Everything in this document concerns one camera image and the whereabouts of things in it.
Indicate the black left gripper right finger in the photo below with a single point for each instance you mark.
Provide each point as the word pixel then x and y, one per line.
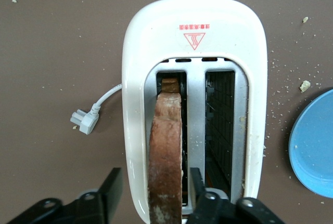
pixel 213 211

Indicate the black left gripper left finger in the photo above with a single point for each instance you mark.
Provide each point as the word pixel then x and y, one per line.
pixel 99 208

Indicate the large pale bread crumb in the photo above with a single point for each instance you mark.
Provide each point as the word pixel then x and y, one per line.
pixel 305 86

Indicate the brown bread slice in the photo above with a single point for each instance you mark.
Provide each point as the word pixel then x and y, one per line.
pixel 165 151

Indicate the blue plate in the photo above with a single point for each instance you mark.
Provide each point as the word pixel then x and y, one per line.
pixel 314 146

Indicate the white toaster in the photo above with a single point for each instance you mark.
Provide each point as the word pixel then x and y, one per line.
pixel 195 21

